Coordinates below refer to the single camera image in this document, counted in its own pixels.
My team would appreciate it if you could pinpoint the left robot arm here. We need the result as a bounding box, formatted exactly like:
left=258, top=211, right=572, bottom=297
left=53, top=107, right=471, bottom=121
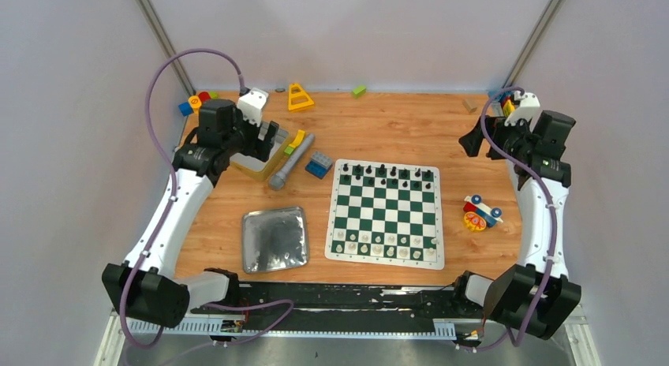
left=102, top=90, right=278, bottom=328

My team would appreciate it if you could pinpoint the purple cable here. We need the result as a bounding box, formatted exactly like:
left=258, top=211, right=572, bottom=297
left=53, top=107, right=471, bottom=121
left=118, top=48, right=295, bottom=350
left=453, top=86, right=559, bottom=353

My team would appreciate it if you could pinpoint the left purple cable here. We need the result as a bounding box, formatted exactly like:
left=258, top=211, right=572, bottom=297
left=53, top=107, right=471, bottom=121
left=118, top=48, right=295, bottom=350

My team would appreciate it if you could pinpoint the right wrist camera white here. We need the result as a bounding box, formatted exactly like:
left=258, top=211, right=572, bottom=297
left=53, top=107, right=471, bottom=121
left=505, top=91, right=540, bottom=126

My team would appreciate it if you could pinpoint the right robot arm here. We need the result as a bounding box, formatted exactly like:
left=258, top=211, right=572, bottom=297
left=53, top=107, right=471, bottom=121
left=450, top=110, right=581, bottom=340

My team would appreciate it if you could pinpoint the grey toy microphone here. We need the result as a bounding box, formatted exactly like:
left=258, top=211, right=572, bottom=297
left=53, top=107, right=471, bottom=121
left=268, top=133, right=316, bottom=191

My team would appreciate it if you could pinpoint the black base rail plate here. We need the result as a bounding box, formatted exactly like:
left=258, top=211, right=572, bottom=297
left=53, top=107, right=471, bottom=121
left=220, top=281, right=482, bottom=334

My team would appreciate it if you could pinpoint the coloured blocks cluster left corner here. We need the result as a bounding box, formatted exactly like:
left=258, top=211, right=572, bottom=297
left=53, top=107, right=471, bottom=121
left=178, top=91, right=219, bottom=117

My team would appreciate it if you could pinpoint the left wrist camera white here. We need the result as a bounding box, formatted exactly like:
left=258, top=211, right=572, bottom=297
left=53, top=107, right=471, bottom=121
left=237, top=88, right=269, bottom=127

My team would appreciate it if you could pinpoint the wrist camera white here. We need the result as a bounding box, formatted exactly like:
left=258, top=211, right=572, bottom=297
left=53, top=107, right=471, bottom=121
left=505, top=91, right=540, bottom=126
left=237, top=88, right=269, bottom=127

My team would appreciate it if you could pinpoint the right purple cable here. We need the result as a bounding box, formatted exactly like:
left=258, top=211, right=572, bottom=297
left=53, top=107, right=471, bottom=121
left=453, top=86, right=559, bottom=353

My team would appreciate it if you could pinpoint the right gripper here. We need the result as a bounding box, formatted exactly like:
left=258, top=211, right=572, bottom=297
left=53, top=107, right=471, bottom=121
left=458, top=114, right=534, bottom=161

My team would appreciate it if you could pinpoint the brown wooden block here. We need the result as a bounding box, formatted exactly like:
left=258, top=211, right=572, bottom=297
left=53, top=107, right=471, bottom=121
left=462, top=99, right=478, bottom=113

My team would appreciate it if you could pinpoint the yellow triangle toy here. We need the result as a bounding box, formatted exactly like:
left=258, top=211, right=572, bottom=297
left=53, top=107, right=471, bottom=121
left=287, top=83, right=315, bottom=113

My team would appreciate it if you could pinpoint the grey and blue brick stack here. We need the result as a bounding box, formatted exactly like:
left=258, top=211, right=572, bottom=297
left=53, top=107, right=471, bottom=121
left=305, top=151, right=333, bottom=179

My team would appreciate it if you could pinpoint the green white chess board mat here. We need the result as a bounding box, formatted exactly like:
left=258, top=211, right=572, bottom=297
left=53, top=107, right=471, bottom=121
left=324, top=159, right=446, bottom=270

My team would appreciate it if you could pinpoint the coloured brick stack right corner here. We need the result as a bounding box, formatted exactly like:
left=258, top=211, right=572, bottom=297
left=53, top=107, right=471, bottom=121
left=488, top=90, right=515, bottom=117

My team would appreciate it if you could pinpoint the silver tin lid tray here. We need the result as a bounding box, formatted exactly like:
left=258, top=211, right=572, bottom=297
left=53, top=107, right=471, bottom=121
left=241, top=206, right=309, bottom=274

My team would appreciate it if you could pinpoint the square metal tin box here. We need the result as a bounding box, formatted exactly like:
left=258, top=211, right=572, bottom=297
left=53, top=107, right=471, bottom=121
left=230, top=127, right=290, bottom=181

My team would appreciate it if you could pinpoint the green block at back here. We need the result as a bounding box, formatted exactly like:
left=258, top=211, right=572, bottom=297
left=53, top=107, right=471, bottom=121
left=351, top=84, right=367, bottom=99

